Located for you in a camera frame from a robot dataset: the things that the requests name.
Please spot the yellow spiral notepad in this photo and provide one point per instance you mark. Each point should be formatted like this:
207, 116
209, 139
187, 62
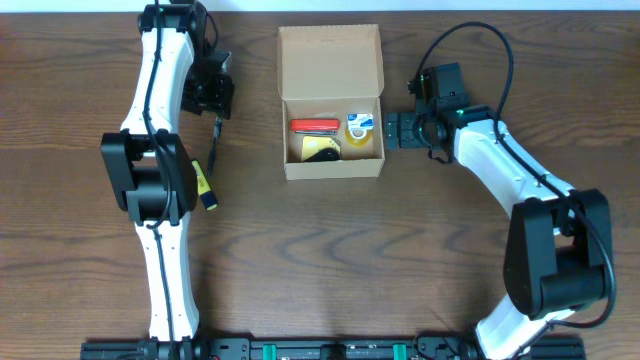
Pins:
313, 145

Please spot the white blue staples box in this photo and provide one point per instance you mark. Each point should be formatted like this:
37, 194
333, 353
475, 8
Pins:
360, 121

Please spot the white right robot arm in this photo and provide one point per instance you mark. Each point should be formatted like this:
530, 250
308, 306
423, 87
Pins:
558, 267

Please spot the red black stapler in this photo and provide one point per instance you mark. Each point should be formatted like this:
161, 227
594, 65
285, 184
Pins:
318, 126

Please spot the yellow highlighter marker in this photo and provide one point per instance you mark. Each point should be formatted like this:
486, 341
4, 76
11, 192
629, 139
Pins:
205, 192

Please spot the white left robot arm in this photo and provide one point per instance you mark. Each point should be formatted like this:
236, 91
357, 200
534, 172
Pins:
154, 179

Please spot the black pencil sharpener with pencil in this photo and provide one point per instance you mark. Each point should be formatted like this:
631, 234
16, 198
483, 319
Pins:
325, 155

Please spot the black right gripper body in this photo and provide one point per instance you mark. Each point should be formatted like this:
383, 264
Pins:
401, 130

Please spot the black pen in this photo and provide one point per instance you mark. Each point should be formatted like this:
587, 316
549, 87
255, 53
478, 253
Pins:
212, 153

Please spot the brown cardboard box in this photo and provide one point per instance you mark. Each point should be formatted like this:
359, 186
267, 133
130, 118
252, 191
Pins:
331, 71

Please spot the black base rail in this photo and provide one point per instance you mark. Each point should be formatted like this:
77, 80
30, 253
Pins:
380, 348

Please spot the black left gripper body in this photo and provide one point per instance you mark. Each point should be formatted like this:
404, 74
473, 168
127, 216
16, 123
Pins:
216, 105

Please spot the yellow tape roll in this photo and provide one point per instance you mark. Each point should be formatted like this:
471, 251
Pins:
358, 137

